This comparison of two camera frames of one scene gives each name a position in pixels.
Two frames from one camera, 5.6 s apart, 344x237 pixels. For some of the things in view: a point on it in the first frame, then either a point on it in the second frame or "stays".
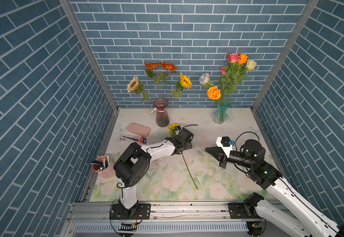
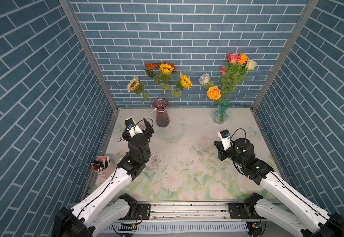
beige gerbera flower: (136, 86) stays
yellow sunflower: (174, 128) -> (165, 76)
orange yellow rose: (213, 93) stays
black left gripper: (189, 144) -> (148, 133)
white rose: (204, 80) stays
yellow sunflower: (184, 82) stays
